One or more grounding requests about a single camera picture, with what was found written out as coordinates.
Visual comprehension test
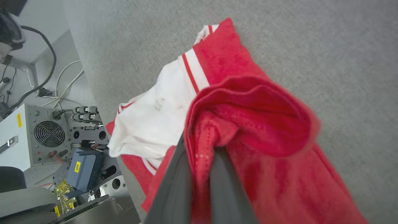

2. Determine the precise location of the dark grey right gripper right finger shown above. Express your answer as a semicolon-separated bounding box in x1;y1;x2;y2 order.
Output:
209;146;259;224

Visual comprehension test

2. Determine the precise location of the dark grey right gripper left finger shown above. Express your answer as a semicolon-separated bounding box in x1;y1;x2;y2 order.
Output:
144;133;192;224

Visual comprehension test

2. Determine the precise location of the red and white shirt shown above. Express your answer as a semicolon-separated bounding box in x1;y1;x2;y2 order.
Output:
106;18;370;224

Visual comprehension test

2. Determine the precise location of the blue box with yellow label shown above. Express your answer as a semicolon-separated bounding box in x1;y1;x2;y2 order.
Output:
66;148;105;193

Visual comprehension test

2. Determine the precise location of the grey power box with fan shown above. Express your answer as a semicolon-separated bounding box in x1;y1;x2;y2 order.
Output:
0;104;73;172

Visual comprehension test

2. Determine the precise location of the black rounded seat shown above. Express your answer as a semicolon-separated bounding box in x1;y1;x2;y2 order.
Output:
0;166;27;194

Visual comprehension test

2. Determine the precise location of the grey fabric sofa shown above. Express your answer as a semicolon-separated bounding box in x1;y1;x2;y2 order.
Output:
62;0;398;224

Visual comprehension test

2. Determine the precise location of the dark grey padded object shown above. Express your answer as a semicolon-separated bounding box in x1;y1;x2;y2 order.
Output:
0;0;28;64

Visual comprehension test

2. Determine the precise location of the yellow wire bundle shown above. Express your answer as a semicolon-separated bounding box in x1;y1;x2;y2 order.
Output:
54;180;77;217

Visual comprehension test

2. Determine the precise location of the black cable connector row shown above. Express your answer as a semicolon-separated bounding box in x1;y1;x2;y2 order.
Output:
71;113;103;124
72;106;99;114

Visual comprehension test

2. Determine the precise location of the white cable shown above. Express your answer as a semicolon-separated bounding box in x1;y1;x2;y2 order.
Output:
40;70;85;107
54;60;82;100

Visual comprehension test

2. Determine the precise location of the thick black cable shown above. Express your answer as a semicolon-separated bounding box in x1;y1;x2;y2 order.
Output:
9;25;58;110

